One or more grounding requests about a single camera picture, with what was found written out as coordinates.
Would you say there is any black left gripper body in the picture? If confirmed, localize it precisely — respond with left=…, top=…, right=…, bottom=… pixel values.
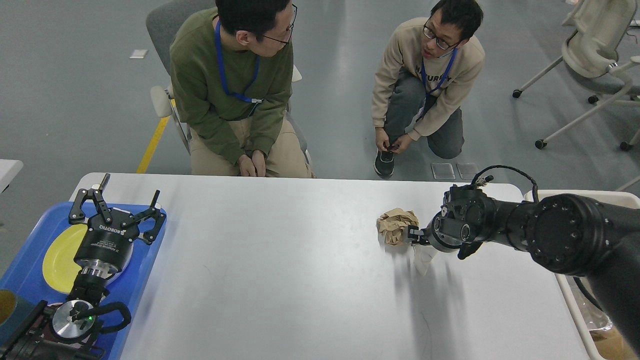
left=73, top=210, right=140, bottom=281

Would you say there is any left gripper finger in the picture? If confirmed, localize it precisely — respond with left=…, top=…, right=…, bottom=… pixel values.
left=68, top=173, right=113, bottom=225
left=124, top=190, right=166, bottom=246

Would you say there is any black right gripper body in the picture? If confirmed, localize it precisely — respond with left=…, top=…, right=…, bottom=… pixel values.
left=427, top=210, right=466, bottom=253

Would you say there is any white paper cup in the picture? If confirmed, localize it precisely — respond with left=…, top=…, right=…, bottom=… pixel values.
left=413, top=244, right=439, bottom=276

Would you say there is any yellow plate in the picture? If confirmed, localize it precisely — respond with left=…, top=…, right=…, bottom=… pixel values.
left=42, top=223, right=88, bottom=295

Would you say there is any dark teal mug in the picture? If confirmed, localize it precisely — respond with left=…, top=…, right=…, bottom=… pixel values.
left=0, top=289, right=35, bottom=346

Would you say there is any aluminium foil tray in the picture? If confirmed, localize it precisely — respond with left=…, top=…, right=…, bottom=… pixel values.
left=572, top=289, right=614, bottom=332

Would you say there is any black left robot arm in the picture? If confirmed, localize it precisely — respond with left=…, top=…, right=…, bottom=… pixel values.
left=1, top=174, right=167, bottom=360

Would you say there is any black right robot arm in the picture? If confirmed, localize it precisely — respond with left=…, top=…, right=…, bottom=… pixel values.
left=402, top=169, right=640, bottom=354

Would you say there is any crumpled brown paper ball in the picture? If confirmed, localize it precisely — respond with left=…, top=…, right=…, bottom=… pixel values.
left=375, top=207, right=419, bottom=246

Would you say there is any floor outlet plate left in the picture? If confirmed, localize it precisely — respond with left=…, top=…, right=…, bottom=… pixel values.
left=430, top=162, right=457, bottom=180

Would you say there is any floor outlet plate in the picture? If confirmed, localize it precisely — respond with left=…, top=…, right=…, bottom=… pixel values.
left=430, top=162, right=457, bottom=180
left=455, top=162, right=479, bottom=180

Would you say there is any floor outlet plate right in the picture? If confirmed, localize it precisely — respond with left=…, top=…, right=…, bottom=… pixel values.
left=455, top=162, right=479, bottom=180

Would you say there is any blue plastic tray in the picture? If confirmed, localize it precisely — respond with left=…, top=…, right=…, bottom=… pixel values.
left=0, top=202, right=166, bottom=360

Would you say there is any white side table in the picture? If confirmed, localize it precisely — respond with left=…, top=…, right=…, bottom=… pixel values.
left=0, top=158, right=24, bottom=193

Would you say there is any beige plastic bin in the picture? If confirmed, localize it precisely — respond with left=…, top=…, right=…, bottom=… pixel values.
left=538, top=189, right=640, bottom=360

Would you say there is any person in khaki trousers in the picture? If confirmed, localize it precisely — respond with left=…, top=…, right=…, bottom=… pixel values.
left=169, top=0, right=314, bottom=179

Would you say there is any person in beige sweatshirt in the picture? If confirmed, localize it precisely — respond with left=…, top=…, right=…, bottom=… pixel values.
left=371, top=0, right=486, bottom=179

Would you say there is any white office chair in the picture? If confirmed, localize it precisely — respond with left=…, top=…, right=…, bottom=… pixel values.
left=512, top=0, right=640, bottom=150

